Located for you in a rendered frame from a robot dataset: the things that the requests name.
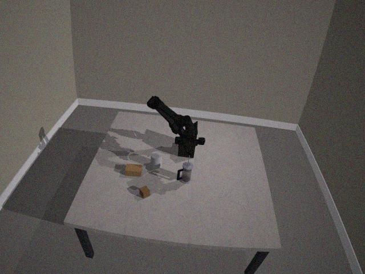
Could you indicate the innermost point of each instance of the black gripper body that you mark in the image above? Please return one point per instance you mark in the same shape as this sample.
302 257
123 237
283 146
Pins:
200 141

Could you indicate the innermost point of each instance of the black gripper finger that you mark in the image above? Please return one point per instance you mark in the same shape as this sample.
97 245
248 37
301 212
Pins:
184 143
195 143

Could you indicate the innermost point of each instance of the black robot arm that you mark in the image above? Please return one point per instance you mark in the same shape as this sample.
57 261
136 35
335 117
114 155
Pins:
176 121

